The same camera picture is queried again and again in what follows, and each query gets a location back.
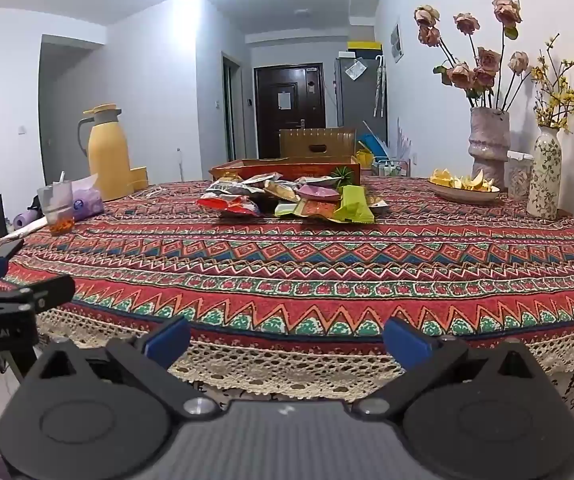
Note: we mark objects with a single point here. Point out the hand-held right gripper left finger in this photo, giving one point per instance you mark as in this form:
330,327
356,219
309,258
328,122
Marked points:
169,341

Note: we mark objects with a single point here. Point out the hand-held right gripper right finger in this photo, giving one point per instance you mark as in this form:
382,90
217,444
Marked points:
407,342

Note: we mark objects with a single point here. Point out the pile of snack packets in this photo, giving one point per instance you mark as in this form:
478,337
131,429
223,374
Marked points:
287,200

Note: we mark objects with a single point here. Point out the red cardboard box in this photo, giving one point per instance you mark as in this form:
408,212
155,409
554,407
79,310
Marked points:
287,165

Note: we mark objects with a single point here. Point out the purple rolled mat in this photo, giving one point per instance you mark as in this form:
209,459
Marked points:
27,219

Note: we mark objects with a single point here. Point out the plastic cup with straw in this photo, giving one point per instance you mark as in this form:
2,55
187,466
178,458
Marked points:
56,200

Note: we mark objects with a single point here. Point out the purple tissue pack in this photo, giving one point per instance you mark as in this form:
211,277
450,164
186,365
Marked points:
87,202

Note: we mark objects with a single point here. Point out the yellow thermos jug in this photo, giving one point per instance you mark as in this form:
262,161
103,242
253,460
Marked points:
109,155

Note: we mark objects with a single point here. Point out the shallow bowl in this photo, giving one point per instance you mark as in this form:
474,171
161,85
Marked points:
462,195

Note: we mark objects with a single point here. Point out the trolley rack with bottles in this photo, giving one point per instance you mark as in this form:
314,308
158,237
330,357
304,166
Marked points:
392,167

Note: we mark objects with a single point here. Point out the yellow plastic item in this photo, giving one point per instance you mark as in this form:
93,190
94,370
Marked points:
364,159

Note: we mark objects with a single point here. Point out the glass jar with white lid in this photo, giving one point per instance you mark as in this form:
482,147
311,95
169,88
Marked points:
519,177

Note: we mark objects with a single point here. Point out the pink ceramic vase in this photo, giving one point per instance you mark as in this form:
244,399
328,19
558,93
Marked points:
489,145

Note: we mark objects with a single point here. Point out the white floral vase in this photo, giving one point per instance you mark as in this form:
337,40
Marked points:
544,175

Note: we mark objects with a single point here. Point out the brown cardboard box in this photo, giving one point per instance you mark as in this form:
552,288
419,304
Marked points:
297,142

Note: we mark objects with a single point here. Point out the grey side door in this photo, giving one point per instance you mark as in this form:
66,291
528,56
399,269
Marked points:
231,110

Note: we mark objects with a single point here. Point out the dark entrance door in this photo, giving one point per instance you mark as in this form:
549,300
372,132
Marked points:
267,120

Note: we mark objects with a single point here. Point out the grey fridge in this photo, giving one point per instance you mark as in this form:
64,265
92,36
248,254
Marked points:
362,105

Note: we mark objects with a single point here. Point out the folded hanging umbrella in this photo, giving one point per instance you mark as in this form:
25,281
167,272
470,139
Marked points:
379,85

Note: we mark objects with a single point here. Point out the paper sheet on door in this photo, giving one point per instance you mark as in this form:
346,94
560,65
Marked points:
285,100

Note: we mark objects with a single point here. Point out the paper note on fridge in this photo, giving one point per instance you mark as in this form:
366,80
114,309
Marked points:
355,70

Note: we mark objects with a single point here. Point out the dried pink rose bouquet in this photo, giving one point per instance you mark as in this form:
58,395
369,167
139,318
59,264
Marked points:
487,62

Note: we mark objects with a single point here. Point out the yellow flower branches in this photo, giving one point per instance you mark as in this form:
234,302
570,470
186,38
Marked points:
564,95

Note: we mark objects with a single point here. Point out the yellow box on fridge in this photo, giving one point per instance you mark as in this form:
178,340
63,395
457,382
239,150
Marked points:
364,46

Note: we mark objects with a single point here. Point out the wall picture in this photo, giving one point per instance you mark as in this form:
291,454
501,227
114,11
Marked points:
397,42

